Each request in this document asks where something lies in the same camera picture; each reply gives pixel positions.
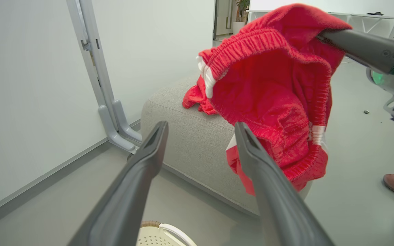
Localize white laundry basket brown rim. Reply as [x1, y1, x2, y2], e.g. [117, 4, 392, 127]
[136, 220, 198, 246]

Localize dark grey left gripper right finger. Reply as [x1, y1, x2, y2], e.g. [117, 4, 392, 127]
[235, 122, 334, 246]

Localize grey partition foot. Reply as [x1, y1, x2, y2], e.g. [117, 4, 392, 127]
[98, 105, 139, 155]
[113, 99, 143, 144]

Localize red shorts white stripes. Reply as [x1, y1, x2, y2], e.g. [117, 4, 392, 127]
[196, 3, 353, 197]

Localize grey fabric sofa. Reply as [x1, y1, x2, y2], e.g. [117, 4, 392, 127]
[140, 73, 313, 216]

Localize grey partition post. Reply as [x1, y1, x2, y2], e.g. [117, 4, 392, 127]
[66, 0, 116, 107]

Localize dark door frame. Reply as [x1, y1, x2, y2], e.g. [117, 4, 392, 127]
[213, 0, 234, 41]

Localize green potted plant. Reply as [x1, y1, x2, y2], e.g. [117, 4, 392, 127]
[232, 0, 251, 35]

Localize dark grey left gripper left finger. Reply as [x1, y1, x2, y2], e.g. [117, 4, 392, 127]
[68, 120, 169, 246]

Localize grey partition base rail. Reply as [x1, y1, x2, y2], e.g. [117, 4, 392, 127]
[0, 119, 142, 233]

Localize plain red garment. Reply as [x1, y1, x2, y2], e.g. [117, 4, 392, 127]
[182, 76, 219, 115]

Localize white table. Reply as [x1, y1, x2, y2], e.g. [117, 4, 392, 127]
[246, 10, 394, 39]

